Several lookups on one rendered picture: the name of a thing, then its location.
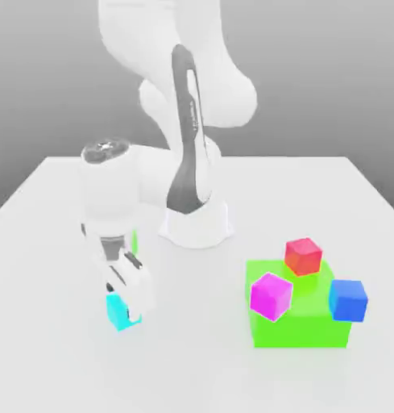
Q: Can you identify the small magenta cube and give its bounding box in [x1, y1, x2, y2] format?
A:
[249, 272, 294, 323]

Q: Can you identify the large green box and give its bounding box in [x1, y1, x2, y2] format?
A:
[246, 259, 353, 349]

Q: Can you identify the small blue cube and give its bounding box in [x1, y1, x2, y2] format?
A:
[328, 278, 369, 323]

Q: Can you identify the small cyan cube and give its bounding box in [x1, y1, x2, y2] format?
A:
[106, 290, 143, 333]

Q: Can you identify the small red cube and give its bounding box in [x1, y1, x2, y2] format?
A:
[284, 237, 324, 277]

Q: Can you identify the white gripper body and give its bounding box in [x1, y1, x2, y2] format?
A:
[95, 254, 156, 316]

